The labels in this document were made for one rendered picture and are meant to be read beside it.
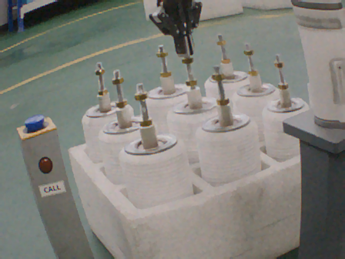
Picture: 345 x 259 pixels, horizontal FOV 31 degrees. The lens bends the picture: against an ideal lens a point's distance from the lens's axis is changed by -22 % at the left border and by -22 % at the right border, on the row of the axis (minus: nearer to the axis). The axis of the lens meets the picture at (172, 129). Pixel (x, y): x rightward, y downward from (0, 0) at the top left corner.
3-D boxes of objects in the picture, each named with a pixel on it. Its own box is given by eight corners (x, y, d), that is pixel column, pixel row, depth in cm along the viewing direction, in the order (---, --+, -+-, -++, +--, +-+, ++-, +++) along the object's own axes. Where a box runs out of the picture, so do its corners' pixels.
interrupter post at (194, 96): (193, 105, 124) (190, 86, 123) (206, 106, 122) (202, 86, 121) (185, 110, 122) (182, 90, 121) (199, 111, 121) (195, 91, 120)
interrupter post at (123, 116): (118, 126, 120) (115, 106, 119) (132, 124, 120) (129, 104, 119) (118, 131, 118) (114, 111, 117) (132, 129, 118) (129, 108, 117)
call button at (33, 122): (47, 129, 104) (45, 117, 103) (28, 136, 103) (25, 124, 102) (43, 124, 107) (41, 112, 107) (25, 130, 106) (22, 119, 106)
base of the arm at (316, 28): (370, 115, 87) (353, 8, 82) (336, 132, 84) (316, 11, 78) (339, 103, 95) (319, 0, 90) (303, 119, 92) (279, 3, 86)
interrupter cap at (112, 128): (103, 125, 122) (102, 120, 122) (149, 116, 122) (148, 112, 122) (102, 139, 115) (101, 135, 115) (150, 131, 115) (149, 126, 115)
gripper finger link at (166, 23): (149, 11, 113) (168, 28, 117) (145, 20, 113) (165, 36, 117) (162, 11, 112) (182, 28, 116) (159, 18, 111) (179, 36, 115)
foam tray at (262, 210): (335, 227, 118) (337, 143, 112) (153, 301, 106) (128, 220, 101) (260, 178, 153) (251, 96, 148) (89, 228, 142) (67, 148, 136)
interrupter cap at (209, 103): (189, 100, 127) (188, 96, 127) (227, 102, 123) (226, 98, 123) (162, 116, 121) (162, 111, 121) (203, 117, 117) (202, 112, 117)
